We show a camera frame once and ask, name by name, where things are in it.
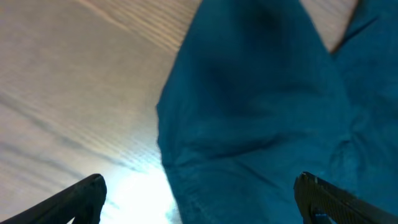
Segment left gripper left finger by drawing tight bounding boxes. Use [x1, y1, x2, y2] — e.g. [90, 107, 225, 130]
[1, 174, 107, 224]

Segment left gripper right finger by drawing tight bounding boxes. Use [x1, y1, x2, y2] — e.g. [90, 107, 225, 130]
[294, 172, 397, 224]

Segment navy blue shorts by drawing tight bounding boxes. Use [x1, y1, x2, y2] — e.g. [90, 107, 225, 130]
[157, 0, 397, 224]

